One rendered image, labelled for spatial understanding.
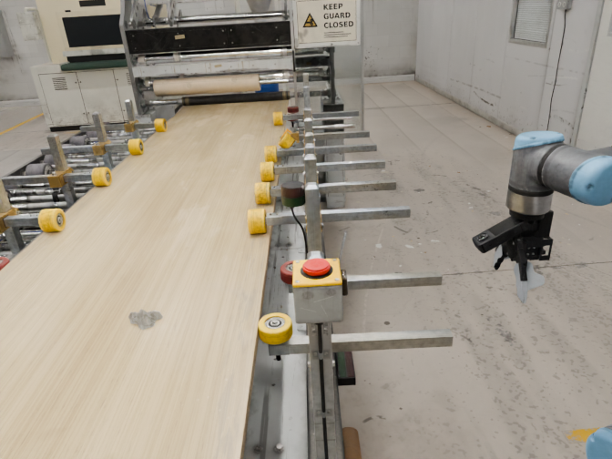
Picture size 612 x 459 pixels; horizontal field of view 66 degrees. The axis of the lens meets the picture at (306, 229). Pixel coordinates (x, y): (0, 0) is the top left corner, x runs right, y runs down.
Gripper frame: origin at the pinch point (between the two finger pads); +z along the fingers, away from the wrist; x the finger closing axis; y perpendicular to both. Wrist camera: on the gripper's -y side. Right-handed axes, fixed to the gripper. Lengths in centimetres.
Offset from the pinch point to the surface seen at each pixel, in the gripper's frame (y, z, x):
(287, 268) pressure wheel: -52, 3, 22
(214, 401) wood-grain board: -67, 4, -25
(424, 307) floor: 20, 94, 122
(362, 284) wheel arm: -31.2, 9.1, 19.6
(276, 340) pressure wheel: -55, 5, -7
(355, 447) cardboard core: -33, 86, 29
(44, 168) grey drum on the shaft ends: -183, 9, 160
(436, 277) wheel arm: -10.5, 8.0, 18.7
